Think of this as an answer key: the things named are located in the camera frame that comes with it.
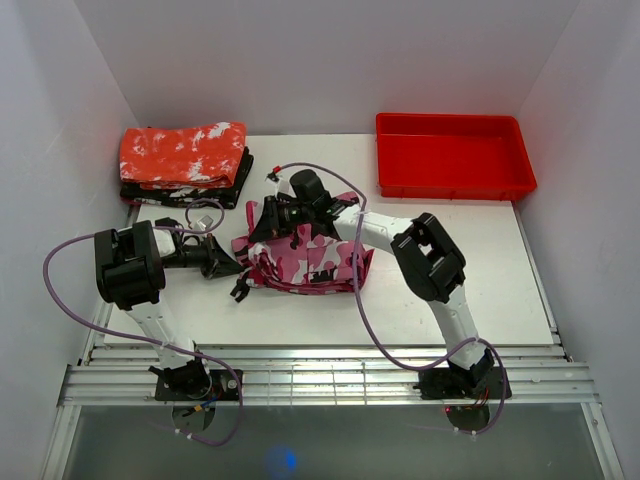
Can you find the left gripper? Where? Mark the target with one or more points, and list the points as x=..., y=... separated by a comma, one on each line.
x=218, y=262

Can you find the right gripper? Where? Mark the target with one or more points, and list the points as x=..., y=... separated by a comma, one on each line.
x=270, y=224

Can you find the pink camo trousers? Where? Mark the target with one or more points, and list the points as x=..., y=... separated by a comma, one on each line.
x=299, y=263

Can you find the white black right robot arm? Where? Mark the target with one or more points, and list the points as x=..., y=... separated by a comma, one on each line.
x=430, y=262

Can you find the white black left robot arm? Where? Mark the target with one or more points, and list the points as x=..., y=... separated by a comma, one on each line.
x=130, y=267

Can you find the black camo folded trousers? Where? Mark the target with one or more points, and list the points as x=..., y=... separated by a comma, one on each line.
x=228, y=197

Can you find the orange white folded trousers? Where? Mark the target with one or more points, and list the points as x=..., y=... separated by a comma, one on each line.
x=207, y=156

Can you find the red plastic tray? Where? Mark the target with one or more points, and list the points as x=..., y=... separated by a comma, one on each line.
x=454, y=157

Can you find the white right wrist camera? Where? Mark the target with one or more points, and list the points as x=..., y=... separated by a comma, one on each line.
x=281, y=186

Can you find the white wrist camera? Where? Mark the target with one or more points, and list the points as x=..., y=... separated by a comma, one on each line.
x=281, y=186
x=203, y=224

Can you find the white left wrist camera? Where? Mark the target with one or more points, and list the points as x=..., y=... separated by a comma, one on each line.
x=203, y=224

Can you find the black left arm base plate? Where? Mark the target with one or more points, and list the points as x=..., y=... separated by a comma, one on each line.
x=222, y=386

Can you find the aluminium rail frame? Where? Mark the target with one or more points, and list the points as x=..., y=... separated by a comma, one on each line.
x=328, y=380

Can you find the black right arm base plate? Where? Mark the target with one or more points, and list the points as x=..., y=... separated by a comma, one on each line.
x=444, y=384

